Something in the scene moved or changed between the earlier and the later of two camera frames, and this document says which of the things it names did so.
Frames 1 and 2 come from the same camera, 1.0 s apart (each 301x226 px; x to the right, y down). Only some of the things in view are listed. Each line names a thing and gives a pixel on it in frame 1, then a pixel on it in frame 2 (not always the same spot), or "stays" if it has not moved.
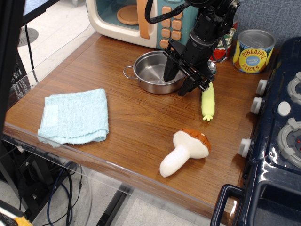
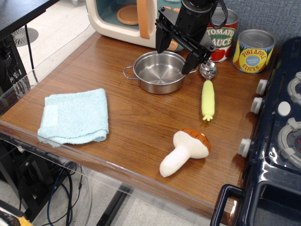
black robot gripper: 191,59 → 187,28
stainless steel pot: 148,68 stays
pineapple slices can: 253,51 stays
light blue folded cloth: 77,117 stays
